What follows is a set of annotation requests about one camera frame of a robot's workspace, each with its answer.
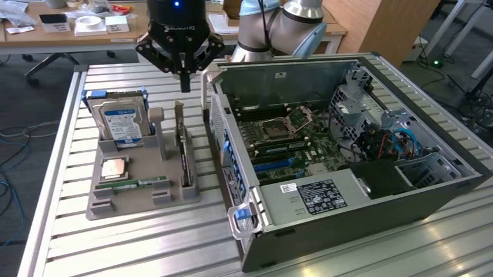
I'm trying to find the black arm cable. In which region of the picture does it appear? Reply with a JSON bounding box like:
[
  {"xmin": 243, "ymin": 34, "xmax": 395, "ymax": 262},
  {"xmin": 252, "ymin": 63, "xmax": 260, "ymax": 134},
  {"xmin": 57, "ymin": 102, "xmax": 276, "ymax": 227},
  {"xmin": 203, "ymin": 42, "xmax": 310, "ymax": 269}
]
[{"xmin": 256, "ymin": 0, "xmax": 275, "ymax": 57}]

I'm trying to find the open grey PC case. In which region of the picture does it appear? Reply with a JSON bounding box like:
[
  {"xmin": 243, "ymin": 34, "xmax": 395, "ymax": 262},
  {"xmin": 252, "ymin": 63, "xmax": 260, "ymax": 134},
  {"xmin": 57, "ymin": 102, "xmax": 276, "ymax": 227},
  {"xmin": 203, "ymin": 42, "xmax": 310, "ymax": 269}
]
[{"xmin": 199, "ymin": 51, "xmax": 482, "ymax": 274}]

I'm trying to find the clear plastic bag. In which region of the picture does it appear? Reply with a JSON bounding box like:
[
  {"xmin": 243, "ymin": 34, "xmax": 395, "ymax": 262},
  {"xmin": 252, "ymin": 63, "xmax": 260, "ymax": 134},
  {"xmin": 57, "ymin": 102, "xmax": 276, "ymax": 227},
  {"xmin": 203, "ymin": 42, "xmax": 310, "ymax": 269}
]
[{"xmin": 0, "ymin": 1, "xmax": 39, "ymax": 27}]

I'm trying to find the blue expansion slot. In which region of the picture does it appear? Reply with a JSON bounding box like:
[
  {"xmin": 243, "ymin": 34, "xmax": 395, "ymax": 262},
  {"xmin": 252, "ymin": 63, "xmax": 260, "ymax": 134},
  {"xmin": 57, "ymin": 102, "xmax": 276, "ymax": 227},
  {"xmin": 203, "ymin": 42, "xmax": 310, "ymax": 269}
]
[{"xmin": 252, "ymin": 155, "xmax": 299, "ymax": 174}]

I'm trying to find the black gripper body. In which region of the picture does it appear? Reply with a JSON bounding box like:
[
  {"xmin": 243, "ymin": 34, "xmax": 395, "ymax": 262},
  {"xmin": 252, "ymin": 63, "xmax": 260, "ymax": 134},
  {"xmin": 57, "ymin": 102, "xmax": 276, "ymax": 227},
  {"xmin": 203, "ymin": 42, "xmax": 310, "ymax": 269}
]
[{"xmin": 148, "ymin": 0, "xmax": 212, "ymax": 80}]

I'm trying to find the grey power supply unit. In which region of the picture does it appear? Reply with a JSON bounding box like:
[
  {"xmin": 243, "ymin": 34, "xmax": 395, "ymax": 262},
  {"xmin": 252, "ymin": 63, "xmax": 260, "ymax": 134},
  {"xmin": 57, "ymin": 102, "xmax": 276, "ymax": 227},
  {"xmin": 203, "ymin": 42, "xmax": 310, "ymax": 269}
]
[{"xmin": 258, "ymin": 169, "xmax": 371, "ymax": 227}]

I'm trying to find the bag of dark parts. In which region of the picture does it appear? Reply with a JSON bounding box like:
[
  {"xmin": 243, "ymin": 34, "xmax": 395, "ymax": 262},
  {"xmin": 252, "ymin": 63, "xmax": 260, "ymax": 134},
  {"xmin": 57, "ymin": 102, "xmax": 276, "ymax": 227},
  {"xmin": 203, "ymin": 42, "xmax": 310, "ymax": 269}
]
[{"xmin": 84, "ymin": 0, "xmax": 112, "ymax": 14}]

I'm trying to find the red small parts pack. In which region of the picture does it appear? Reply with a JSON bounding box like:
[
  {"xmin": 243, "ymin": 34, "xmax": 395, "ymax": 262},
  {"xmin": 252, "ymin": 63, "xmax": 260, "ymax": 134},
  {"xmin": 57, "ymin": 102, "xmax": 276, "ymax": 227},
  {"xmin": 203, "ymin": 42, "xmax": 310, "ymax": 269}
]
[{"xmin": 109, "ymin": 3, "xmax": 135, "ymax": 16}]

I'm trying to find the white paper stack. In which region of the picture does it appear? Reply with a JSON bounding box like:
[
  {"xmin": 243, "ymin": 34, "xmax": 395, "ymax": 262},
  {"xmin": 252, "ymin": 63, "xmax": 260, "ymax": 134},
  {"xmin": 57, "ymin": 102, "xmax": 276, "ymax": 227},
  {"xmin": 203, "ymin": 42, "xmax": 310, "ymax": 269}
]
[{"xmin": 207, "ymin": 13, "xmax": 240, "ymax": 36}]

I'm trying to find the white paper tag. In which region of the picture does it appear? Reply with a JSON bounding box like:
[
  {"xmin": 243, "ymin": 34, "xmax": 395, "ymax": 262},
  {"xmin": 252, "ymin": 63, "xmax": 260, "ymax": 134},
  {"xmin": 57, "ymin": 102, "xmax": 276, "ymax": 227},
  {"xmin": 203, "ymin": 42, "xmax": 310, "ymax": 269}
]
[{"xmin": 4, "ymin": 26, "xmax": 36, "ymax": 35}]

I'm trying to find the black case fan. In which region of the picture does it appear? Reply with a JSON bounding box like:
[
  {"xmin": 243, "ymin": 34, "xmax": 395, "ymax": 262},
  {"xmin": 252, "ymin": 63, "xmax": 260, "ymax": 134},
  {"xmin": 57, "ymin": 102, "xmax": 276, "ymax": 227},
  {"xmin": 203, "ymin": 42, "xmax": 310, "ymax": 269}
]
[{"xmin": 354, "ymin": 129, "xmax": 394, "ymax": 162}]

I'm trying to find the CPU socket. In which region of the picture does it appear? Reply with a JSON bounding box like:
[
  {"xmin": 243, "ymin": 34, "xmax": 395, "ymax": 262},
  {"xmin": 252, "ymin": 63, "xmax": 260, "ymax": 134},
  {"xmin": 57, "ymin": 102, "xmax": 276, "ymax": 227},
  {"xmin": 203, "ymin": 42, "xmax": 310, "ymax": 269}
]
[{"xmin": 256, "ymin": 117, "xmax": 298, "ymax": 143}]

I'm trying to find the blue disk wire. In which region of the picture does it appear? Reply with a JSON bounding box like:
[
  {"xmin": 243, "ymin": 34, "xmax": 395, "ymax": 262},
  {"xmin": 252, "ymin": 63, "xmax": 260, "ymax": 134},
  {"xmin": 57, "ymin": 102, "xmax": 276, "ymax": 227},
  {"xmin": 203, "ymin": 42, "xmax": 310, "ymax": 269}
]
[{"xmin": 389, "ymin": 128, "xmax": 423, "ymax": 159}]

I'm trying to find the white table frame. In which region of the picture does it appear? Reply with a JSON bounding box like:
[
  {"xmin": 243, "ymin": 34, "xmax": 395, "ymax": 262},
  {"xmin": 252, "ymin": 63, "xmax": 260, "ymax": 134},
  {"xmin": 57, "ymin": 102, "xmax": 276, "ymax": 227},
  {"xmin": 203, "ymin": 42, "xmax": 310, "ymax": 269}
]
[{"xmin": 421, "ymin": 0, "xmax": 493, "ymax": 79}]

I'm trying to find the white floor cable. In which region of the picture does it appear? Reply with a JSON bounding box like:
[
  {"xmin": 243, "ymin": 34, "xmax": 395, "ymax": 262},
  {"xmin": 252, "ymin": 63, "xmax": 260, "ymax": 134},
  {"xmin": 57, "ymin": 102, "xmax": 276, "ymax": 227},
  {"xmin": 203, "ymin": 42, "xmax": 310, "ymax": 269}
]
[{"xmin": 0, "ymin": 121, "xmax": 59, "ymax": 139}]

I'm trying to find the white cube box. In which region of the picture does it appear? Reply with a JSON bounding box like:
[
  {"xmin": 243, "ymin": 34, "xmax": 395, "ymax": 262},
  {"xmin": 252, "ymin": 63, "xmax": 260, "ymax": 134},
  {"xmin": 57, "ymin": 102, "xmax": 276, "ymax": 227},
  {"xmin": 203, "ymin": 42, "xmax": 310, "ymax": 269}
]
[{"xmin": 104, "ymin": 16, "xmax": 130, "ymax": 34}]

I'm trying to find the green graphics card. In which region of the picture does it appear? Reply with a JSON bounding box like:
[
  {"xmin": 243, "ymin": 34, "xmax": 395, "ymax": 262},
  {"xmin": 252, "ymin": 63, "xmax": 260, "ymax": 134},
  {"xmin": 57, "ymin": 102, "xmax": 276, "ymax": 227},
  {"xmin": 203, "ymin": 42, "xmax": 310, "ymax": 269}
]
[{"xmin": 172, "ymin": 100, "xmax": 195, "ymax": 189}]

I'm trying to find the grey parts rack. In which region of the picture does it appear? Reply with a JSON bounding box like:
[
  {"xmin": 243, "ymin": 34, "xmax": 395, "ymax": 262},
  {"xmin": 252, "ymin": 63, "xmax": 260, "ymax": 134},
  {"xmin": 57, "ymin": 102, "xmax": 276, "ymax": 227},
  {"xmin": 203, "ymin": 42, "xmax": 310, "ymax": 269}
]
[{"xmin": 84, "ymin": 106, "xmax": 204, "ymax": 222}]

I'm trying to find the wooden desk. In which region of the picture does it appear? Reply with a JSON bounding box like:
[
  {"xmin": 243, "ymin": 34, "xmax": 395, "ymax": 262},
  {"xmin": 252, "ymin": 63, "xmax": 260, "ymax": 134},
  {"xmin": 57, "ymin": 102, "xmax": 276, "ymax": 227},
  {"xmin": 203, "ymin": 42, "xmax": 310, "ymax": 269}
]
[
  {"xmin": 136, "ymin": 0, "xmax": 349, "ymax": 63},
  {"xmin": 0, "ymin": 0, "xmax": 140, "ymax": 63}
]

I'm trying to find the black floor stand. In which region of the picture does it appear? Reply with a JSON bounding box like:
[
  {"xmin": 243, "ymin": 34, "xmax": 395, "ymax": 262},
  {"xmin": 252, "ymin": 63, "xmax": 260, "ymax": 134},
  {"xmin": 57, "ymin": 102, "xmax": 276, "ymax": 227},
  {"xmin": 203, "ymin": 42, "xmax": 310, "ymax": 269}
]
[{"xmin": 446, "ymin": 72, "xmax": 493, "ymax": 128}]

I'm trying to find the flat white box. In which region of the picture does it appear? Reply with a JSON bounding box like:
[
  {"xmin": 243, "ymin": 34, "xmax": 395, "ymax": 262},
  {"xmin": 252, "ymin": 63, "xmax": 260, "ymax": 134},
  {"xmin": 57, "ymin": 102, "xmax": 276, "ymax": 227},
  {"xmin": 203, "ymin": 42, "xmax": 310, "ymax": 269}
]
[{"xmin": 72, "ymin": 22, "xmax": 108, "ymax": 38}]

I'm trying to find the brown cardboard box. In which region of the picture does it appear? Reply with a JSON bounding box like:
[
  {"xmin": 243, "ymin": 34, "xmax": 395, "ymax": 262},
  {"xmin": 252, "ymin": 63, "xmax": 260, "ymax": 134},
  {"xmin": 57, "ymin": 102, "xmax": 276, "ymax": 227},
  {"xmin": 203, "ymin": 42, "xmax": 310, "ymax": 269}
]
[{"xmin": 222, "ymin": 0, "xmax": 244, "ymax": 21}]

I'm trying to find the copper-toned CPU chip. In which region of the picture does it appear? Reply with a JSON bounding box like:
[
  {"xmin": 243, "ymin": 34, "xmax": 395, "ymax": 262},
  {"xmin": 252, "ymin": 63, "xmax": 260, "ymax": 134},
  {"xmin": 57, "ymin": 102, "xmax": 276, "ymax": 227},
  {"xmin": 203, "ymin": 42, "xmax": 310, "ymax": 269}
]
[{"xmin": 100, "ymin": 158, "xmax": 127, "ymax": 178}]

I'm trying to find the hard disk in blue caddy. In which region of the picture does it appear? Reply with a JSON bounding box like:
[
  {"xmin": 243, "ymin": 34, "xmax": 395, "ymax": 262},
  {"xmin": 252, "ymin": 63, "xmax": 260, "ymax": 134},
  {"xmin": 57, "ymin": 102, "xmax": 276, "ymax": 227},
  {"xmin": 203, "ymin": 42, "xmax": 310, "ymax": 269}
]
[{"xmin": 81, "ymin": 85, "xmax": 152, "ymax": 145}]

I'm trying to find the silver disk bay bracket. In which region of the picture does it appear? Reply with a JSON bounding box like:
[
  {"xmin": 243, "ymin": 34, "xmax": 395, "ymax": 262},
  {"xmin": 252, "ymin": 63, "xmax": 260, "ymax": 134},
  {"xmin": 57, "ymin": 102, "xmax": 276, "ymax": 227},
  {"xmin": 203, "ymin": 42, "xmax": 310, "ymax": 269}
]
[{"xmin": 394, "ymin": 152, "xmax": 464, "ymax": 188}]

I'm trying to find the red disk wire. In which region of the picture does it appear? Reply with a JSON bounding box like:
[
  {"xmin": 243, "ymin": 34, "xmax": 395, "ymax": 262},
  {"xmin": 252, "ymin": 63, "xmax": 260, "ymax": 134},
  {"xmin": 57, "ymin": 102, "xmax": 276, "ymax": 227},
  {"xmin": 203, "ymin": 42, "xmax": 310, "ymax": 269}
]
[{"xmin": 375, "ymin": 134, "xmax": 389, "ymax": 159}]

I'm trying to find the white box with black top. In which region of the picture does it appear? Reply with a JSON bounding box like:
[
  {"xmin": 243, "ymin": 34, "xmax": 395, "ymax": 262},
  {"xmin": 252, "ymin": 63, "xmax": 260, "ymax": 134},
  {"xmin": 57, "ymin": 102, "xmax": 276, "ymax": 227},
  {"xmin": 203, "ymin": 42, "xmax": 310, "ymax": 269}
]
[{"xmin": 37, "ymin": 13, "xmax": 72, "ymax": 33}]

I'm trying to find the black desk leg with casters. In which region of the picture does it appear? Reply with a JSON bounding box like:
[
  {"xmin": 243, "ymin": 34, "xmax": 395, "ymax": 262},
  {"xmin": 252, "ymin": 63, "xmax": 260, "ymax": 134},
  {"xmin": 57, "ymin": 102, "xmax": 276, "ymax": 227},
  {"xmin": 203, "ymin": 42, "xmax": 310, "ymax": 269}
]
[{"xmin": 23, "ymin": 50, "xmax": 117, "ymax": 87}]

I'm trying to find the perforated metal drive cage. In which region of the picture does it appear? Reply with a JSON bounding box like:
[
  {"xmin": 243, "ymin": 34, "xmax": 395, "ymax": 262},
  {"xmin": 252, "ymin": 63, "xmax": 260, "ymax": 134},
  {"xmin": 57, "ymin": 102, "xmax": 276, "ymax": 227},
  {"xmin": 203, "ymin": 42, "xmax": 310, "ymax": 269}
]
[{"xmin": 327, "ymin": 83, "xmax": 390, "ymax": 162}]

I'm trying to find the blue floor cable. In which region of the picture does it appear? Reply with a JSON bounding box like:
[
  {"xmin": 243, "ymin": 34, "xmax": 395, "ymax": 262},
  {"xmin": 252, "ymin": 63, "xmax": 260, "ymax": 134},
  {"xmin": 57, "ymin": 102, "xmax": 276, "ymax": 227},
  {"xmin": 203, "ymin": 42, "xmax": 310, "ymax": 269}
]
[{"xmin": 0, "ymin": 135, "xmax": 31, "ymax": 249}]

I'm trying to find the white tape roll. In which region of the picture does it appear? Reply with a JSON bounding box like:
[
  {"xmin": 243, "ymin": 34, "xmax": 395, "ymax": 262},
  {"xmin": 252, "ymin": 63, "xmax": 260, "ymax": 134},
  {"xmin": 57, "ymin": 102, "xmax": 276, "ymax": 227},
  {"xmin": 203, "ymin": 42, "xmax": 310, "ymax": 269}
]
[{"xmin": 75, "ymin": 16, "xmax": 101, "ymax": 31}]

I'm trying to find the metal socket cover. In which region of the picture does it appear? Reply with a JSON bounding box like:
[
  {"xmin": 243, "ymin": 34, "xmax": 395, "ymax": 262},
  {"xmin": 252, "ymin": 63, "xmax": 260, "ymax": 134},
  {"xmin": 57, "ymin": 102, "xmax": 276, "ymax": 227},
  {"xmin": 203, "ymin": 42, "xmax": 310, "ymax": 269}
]
[{"xmin": 286, "ymin": 105, "xmax": 315, "ymax": 134}]

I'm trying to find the black RAM slot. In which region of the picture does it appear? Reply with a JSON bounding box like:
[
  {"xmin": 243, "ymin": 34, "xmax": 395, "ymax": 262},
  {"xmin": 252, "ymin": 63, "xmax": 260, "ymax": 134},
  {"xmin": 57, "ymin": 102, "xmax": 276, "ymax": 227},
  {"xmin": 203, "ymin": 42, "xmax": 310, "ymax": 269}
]
[
  {"xmin": 238, "ymin": 113, "xmax": 293, "ymax": 122},
  {"xmin": 235, "ymin": 106, "xmax": 290, "ymax": 115},
  {"xmin": 236, "ymin": 109, "xmax": 290, "ymax": 119},
  {"xmin": 234, "ymin": 102, "xmax": 288, "ymax": 112}
]

